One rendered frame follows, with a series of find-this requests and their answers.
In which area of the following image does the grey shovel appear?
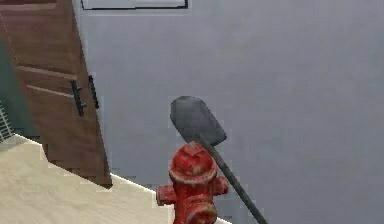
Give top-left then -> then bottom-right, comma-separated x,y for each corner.
169,95 -> 270,224

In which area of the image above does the red fire hydrant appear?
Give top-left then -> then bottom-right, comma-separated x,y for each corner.
155,141 -> 230,224

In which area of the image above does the brown wooden room door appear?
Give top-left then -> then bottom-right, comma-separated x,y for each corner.
0,0 -> 114,190

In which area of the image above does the white slatted vent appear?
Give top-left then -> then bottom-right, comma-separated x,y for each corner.
0,101 -> 15,144

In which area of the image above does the black door handle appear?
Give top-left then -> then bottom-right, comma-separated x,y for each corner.
70,79 -> 88,117
87,75 -> 100,110

